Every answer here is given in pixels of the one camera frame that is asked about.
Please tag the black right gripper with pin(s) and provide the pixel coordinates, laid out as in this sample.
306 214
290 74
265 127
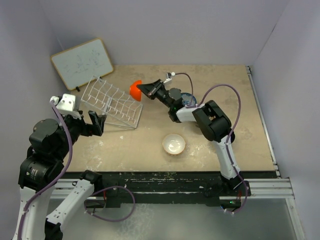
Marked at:
151 90

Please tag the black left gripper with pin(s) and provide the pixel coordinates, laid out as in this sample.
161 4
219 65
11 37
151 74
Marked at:
96 127

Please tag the orange plastic bowl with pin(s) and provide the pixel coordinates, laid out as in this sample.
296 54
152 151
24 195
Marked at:
135 92

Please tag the white wire dish rack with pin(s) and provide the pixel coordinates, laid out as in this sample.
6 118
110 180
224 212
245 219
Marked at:
120 108

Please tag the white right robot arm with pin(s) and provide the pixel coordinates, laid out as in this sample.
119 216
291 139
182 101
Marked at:
213 123

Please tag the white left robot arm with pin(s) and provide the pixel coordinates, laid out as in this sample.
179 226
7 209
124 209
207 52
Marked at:
38 174

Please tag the blue patterned ceramic bowl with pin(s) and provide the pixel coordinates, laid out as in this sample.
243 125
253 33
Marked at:
188 99

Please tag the white ceramic bowl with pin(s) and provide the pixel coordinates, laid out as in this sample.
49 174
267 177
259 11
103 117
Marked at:
173 144

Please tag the black glossy bowl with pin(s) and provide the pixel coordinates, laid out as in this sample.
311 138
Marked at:
231 136

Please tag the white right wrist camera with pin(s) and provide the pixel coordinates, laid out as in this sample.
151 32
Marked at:
169 78

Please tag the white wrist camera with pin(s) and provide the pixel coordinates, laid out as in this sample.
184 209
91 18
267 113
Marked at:
67 104
169 78

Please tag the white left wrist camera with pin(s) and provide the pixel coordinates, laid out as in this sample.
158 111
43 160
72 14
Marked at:
67 104

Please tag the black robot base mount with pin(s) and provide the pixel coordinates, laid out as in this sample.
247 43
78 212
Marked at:
169 187

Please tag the small whiteboard yellow frame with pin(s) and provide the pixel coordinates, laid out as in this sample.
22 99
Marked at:
80 64

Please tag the aluminium frame rail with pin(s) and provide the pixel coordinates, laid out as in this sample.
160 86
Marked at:
260 166

